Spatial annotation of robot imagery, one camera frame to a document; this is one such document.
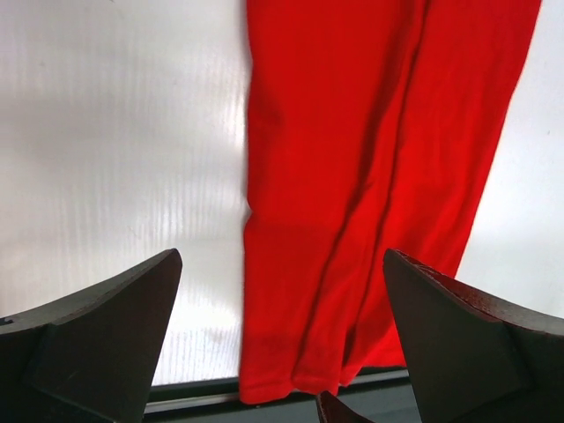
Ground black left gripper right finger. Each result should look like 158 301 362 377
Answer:
383 249 563 422

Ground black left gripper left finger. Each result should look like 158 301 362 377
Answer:
1 249 182 422

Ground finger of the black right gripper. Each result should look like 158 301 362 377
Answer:
315 391 373 423

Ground red t-shirt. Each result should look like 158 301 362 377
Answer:
239 1 540 404

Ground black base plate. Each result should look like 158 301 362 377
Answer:
143 367 420 422

